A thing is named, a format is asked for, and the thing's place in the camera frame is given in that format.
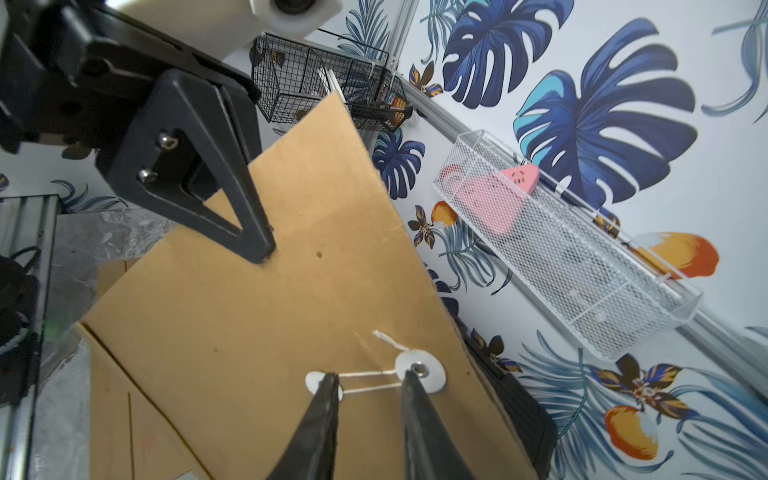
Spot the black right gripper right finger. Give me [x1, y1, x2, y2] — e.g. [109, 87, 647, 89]
[401, 370, 475, 480]

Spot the brown file bag stack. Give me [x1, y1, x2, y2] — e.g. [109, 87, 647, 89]
[78, 94, 536, 479]

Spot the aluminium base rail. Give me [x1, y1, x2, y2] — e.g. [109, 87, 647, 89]
[1, 195, 60, 479]

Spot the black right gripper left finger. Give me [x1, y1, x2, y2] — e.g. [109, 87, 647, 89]
[267, 373, 340, 479]

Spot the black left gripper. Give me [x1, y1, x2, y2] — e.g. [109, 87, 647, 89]
[1, 1, 276, 263]

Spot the black wire basket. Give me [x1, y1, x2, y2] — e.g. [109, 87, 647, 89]
[249, 33, 414, 132]

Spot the black plastic tool case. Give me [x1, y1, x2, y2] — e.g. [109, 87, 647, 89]
[454, 317, 557, 479]

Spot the clear wall shelf basket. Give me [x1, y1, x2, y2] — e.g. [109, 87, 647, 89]
[433, 130, 703, 362]

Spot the pink triangular item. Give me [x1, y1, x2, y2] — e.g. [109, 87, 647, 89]
[438, 162, 540, 236]

